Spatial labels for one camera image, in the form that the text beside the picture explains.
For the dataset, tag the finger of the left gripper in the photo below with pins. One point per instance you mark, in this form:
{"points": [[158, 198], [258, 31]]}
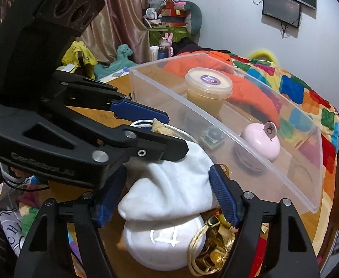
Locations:
{"points": [[132, 111], [154, 147]]}

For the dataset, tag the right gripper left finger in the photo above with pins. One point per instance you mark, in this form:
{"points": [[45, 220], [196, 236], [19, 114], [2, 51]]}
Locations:
{"points": [[66, 235]]}

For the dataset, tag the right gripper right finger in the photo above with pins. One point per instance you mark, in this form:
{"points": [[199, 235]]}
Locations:
{"points": [[288, 252]]}

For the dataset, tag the white drawstring cloth pouch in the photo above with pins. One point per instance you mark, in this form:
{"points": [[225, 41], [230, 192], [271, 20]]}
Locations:
{"points": [[165, 190]]}

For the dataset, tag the small green circuit board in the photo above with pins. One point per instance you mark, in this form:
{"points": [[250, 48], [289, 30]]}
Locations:
{"points": [[211, 138]]}

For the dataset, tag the gold fabric pouch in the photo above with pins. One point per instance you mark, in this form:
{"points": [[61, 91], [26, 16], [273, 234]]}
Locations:
{"points": [[210, 247]]}

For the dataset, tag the round tub purple label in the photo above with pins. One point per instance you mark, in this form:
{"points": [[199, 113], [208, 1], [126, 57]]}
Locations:
{"points": [[208, 89]]}

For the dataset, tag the white round lidded container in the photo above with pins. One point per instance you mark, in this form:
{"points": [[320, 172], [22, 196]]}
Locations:
{"points": [[161, 245]]}

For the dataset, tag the pink round compact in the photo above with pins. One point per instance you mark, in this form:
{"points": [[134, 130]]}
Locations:
{"points": [[263, 138]]}

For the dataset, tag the teal dinosaur plush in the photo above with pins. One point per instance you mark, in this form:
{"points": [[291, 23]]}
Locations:
{"points": [[104, 69]]}

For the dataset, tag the yellow garment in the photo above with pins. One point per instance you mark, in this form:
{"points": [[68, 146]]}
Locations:
{"points": [[79, 60]]}

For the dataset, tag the pink bunny toy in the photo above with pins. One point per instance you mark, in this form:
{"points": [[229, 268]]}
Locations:
{"points": [[166, 43]]}

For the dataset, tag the dark purple garment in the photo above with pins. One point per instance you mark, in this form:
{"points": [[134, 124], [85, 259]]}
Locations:
{"points": [[186, 45]]}

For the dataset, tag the pink satin curtain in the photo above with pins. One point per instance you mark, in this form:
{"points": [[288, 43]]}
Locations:
{"points": [[119, 22]]}

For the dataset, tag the grey plush cushion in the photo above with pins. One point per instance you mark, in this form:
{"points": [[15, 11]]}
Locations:
{"points": [[193, 20]]}

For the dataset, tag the clear plastic storage bin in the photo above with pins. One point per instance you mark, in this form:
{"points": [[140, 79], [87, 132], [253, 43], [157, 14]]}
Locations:
{"points": [[297, 173]]}

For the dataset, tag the orange puffer jacket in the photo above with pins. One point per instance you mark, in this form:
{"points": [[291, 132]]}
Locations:
{"points": [[244, 91]]}

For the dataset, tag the colourful patchwork quilt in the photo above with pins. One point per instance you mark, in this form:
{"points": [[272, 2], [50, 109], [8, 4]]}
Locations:
{"points": [[323, 114]]}

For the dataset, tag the yellow curved pillow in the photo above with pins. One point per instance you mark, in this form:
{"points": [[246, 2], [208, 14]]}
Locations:
{"points": [[264, 55]]}

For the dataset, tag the small black wall monitor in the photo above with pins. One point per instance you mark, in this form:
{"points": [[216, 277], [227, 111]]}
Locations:
{"points": [[286, 11]]}

